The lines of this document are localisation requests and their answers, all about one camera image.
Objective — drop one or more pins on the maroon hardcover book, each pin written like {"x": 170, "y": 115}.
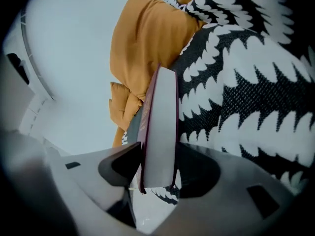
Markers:
{"x": 161, "y": 122}

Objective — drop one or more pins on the black white leaf-patterned seat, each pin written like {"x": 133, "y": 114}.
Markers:
{"x": 246, "y": 95}

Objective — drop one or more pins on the black white leaf-patterned cushion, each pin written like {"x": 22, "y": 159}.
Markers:
{"x": 229, "y": 6}

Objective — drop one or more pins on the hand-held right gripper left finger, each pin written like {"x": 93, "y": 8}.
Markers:
{"x": 98, "y": 181}

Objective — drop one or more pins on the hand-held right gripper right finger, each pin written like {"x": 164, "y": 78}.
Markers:
{"x": 221, "y": 205}

